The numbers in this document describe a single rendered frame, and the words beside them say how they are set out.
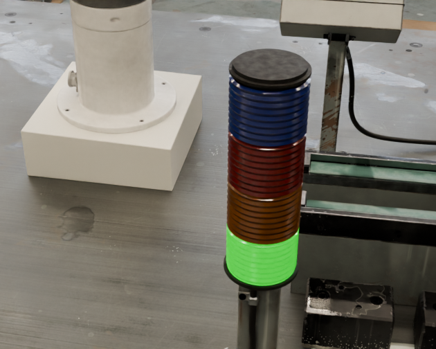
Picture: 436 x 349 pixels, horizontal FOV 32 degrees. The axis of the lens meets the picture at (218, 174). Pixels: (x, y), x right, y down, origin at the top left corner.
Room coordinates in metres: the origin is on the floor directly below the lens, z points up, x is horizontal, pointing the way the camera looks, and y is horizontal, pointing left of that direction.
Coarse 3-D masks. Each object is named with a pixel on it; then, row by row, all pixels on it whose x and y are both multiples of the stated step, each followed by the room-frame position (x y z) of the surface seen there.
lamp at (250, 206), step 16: (240, 192) 0.48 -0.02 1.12; (240, 208) 0.48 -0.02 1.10; (256, 208) 0.47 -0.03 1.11; (272, 208) 0.47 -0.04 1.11; (288, 208) 0.48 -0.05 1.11; (240, 224) 0.48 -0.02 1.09; (256, 224) 0.47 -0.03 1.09; (272, 224) 0.47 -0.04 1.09; (288, 224) 0.48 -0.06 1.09; (256, 240) 0.47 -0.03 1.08; (272, 240) 0.47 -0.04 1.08
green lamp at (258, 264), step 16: (240, 240) 0.48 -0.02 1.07; (288, 240) 0.48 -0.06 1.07; (240, 256) 0.48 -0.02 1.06; (256, 256) 0.47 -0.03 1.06; (272, 256) 0.47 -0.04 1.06; (288, 256) 0.48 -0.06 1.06; (240, 272) 0.48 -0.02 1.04; (256, 272) 0.47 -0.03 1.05; (272, 272) 0.47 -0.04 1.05; (288, 272) 0.48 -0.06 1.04
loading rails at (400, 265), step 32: (320, 160) 0.85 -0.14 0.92; (352, 160) 0.85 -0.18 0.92; (384, 160) 0.84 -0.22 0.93; (416, 160) 0.84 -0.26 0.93; (320, 192) 0.82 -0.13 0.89; (352, 192) 0.81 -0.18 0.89; (384, 192) 0.81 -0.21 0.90; (416, 192) 0.80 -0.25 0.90; (320, 224) 0.72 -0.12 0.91; (352, 224) 0.71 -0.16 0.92; (384, 224) 0.71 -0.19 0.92; (416, 224) 0.70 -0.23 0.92; (320, 256) 0.72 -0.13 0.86; (352, 256) 0.71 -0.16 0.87; (384, 256) 0.71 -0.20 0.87; (416, 256) 0.70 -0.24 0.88; (416, 288) 0.70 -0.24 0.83
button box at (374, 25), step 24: (288, 0) 1.03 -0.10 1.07; (312, 0) 1.03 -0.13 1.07; (336, 0) 1.02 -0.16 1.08; (360, 0) 1.02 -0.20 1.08; (384, 0) 1.01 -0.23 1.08; (288, 24) 1.01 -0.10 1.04; (312, 24) 1.01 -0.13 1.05; (336, 24) 1.00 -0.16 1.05; (360, 24) 1.00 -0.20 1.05; (384, 24) 0.99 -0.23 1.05
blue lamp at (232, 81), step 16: (240, 96) 0.48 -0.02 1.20; (256, 96) 0.47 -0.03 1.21; (272, 96) 0.47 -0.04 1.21; (288, 96) 0.48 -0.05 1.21; (304, 96) 0.49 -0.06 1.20; (240, 112) 0.48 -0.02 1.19; (256, 112) 0.47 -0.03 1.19; (272, 112) 0.47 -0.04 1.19; (288, 112) 0.47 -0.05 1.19; (304, 112) 0.49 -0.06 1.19; (240, 128) 0.48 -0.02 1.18; (256, 128) 0.47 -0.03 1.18; (272, 128) 0.47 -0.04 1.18; (288, 128) 0.48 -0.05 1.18; (304, 128) 0.49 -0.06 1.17; (256, 144) 0.47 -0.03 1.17; (272, 144) 0.47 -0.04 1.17
